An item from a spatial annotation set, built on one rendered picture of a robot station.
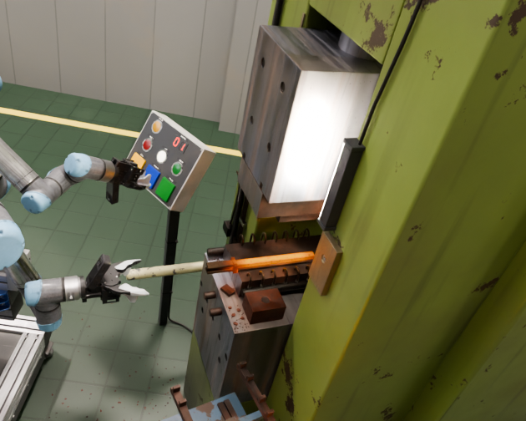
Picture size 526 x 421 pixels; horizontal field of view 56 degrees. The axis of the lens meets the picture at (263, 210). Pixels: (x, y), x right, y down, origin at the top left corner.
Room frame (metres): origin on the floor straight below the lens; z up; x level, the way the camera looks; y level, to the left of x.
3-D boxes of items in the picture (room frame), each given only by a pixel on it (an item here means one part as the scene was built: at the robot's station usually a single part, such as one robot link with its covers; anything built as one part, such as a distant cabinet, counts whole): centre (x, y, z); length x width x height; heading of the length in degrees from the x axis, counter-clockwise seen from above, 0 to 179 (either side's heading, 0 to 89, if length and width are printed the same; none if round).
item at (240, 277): (1.36, -0.13, 0.96); 0.42 x 0.20 x 0.09; 118
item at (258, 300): (1.13, -0.08, 0.95); 0.12 x 0.09 x 0.07; 118
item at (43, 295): (0.96, 0.58, 0.97); 0.11 x 0.08 x 0.09; 118
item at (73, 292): (0.99, 0.51, 0.98); 0.08 x 0.05 x 0.08; 28
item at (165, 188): (1.56, 0.39, 1.01); 0.07 x 0.05 x 0.07; 53
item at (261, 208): (1.36, -0.13, 1.32); 0.42 x 0.20 x 0.10; 118
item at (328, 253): (1.04, -0.20, 1.27); 0.09 x 0.02 x 0.17; 28
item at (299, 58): (1.32, -0.15, 1.56); 0.42 x 0.39 x 0.40; 118
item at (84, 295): (1.03, 0.44, 0.97); 0.12 x 0.08 x 0.09; 118
